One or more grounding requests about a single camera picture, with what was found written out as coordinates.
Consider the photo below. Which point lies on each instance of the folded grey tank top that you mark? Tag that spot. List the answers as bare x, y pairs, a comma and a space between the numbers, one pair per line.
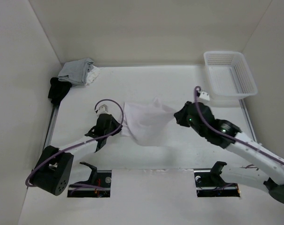
75, 72

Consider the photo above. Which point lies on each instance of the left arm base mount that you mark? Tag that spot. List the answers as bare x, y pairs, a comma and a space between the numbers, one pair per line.
86, 181

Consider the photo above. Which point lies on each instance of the folded black tank top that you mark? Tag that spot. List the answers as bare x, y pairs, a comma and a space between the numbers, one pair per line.
58, 90

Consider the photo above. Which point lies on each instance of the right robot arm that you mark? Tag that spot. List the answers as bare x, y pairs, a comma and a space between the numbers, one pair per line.
269, 176

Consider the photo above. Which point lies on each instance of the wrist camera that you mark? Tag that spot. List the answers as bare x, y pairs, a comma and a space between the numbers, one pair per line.
103, 109
203, 96

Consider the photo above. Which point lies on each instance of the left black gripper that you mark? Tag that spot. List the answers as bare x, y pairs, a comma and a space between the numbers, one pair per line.
115, 123

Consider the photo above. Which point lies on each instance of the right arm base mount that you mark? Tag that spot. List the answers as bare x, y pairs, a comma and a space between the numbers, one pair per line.
210, 184

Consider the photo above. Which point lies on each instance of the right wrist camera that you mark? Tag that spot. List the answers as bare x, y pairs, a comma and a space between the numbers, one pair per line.
203, 96

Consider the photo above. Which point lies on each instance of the white tank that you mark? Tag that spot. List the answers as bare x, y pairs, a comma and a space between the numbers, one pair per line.
92, 75
145, 123

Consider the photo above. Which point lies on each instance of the folded white tank top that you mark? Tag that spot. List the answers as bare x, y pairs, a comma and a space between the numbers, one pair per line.
92, 75

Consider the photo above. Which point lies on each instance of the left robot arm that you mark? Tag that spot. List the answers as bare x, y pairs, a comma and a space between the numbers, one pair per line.
53, 169

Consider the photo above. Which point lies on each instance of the white plastic basket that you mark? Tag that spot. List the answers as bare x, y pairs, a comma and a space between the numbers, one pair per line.
229, 76

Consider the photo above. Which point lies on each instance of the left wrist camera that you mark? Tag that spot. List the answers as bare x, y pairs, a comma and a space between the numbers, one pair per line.
103, 109

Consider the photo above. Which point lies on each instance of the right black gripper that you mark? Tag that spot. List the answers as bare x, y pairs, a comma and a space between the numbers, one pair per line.
180, 115

